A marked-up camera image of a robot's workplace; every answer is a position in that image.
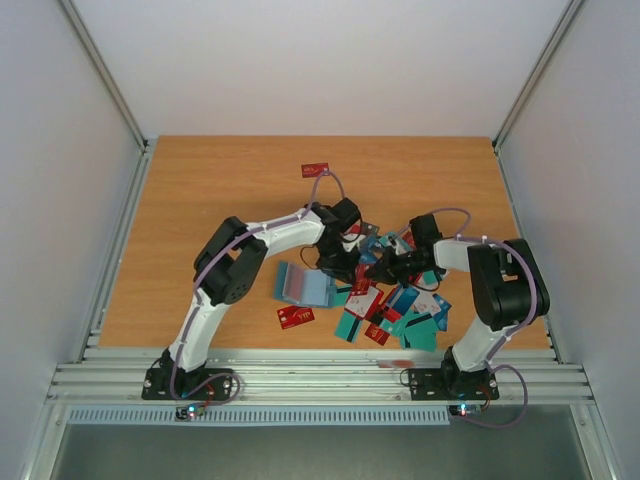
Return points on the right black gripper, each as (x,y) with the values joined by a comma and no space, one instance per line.
(398,261)

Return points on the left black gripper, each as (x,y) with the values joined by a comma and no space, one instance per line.
(333,261)

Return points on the teal card holder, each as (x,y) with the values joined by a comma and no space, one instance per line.
(318,287)

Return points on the white card floral print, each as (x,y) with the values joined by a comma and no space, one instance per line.
(361,306)

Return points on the white card red circle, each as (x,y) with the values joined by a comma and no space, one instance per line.
(293,284)

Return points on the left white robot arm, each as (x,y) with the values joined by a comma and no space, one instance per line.
(226,269)

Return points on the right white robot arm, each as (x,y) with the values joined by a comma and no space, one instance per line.
(508,294)

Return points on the blue white card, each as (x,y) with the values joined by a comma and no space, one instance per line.
(401,299)

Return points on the teal card left stripe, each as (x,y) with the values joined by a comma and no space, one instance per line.
(340,296)

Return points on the red card bottom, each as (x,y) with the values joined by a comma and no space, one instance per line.
(377,334)

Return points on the teal card black stripe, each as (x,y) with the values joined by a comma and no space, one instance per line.
(348,327)

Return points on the teal card bottom right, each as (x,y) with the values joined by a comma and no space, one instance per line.
(420,333)

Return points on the lone red VIP card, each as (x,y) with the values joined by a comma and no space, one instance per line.
(314,170)

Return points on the right small circuit board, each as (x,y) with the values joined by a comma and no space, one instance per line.
(465,410)

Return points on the small circuit board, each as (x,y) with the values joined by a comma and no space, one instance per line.
(465,410)
(190,412)

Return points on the left small circuit board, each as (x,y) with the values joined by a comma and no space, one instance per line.
(190,412)

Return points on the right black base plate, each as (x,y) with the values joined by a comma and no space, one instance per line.
(433,384)

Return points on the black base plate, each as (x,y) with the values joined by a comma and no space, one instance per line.
(202,384)
(433,384)

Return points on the blue slotted cable duct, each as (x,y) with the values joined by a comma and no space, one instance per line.
(263,416)

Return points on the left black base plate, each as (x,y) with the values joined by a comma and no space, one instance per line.
(202,384)

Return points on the aluminium rail platform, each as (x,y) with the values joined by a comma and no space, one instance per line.
(315,377)

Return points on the right aluminium frame post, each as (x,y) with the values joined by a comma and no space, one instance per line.
(552,45)

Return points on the aluminium frame post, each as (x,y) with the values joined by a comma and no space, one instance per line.
(90,47)
(552,45)

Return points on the left aluminium frame post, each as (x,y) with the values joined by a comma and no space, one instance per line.
(90,47)

